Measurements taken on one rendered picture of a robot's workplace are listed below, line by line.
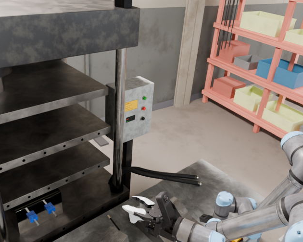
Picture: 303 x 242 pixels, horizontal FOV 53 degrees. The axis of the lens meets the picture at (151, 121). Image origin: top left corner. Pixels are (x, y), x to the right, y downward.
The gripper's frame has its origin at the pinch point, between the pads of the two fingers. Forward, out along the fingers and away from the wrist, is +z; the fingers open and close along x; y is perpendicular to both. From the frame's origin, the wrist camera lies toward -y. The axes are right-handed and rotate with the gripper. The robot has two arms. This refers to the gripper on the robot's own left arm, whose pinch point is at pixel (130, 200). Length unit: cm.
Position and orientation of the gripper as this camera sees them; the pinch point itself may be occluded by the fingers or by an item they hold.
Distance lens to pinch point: 116.3
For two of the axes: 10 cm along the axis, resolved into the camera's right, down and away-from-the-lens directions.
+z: -8.9, -2.8, 3.7
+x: 4.4, -2.8, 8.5
